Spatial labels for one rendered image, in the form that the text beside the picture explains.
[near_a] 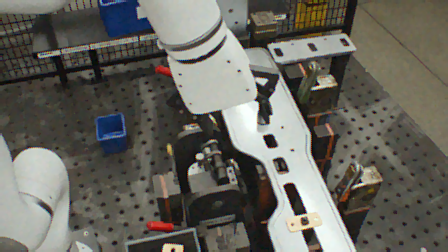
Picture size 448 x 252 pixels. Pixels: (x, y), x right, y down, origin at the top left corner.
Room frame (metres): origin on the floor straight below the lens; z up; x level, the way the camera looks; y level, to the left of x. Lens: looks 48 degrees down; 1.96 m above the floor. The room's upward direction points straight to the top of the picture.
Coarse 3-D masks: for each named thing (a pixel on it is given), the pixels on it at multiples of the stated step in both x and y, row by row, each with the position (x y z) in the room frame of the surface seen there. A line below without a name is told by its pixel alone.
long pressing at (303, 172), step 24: (288, 96) 1.00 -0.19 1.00; (240, 120) 0.90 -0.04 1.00; (288, 120) 0.90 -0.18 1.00; (240, 144) 0.81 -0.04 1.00; (264, 144) 0.81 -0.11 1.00; (288, 144) 0.81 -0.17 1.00; (264, 168) 0.73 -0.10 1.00; (288, 168) 0.73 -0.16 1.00; (312, 168) 0.73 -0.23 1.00; (312, 192) 0.66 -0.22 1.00; (288, 216) 0.59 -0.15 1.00; (336, 216) 0.59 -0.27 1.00; (288, 240) 0.52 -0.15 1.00; (336, 240) 0.52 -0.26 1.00
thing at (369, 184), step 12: (372, 168) 0.70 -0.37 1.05; (360, 180) 0.66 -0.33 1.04; (372, 180) 0.66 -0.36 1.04; (360, 192) 0.64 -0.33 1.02; (372, 192) 0.65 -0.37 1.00; (348, 204) 0.64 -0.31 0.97; (360, 204) 0.65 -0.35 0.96; (348, 216) 0.65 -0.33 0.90; (360, 216) 0.66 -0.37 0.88; (348, 228) 0.65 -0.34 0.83; (360, 228) 0.67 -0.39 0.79
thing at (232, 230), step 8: (232, 224) 0.52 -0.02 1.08; (240, 224) 0.52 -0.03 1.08; (208, 232) 0.50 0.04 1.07; (216, 232) 0.50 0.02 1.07; (224, 232) 0.50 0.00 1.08; (232, 232) 0.50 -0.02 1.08; (240, 232) 0.50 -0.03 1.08; (208, 240) 0.48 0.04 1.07; (216, 240) 0.48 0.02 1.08; (224, 240) 0.48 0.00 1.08; (232, 240) 0.48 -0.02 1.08; (240, 240) 0.48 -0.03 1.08; (208, 248) 0.47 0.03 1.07; (216, 248) 0.47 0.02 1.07; (224, 248) 0.46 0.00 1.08; (240, 248) 0.47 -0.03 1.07; (248, 248) 0.47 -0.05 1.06
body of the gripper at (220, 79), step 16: (224, 48) 0.46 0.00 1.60; (240, 48) 0.48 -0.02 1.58; (176, 64) 0.46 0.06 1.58; (192, 64) 0.46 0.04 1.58; (208, 64) 0.46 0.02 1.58; (224, 64) 0.46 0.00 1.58; (240, 64) 0.46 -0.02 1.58; (176, 80) 0.46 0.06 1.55; (192, 80) 0.46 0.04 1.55; (208, 80) 0.46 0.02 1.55; (224, 80) 0.46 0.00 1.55; (240, 80) 0.46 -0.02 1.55; (192, 96) 0.46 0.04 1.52; (208, 96) 0.46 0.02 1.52; (224, 96) 0.46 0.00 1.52; (240, 96) 0.46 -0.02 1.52; (192, 112) 0.46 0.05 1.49
